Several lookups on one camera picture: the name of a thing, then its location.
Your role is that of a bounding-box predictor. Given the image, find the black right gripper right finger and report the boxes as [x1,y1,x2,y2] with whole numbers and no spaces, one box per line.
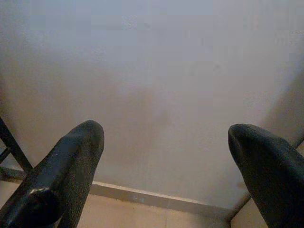
[228,123,304,228]

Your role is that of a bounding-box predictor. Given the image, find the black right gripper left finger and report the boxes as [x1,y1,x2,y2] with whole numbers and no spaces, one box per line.
[0,120,105,228]

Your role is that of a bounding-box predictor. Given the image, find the grey baseboard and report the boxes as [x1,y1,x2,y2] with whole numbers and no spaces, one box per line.
[0,137,304,224]

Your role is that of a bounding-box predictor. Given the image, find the black metal frame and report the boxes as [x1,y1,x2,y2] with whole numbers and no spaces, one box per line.
[0,115,33,173]

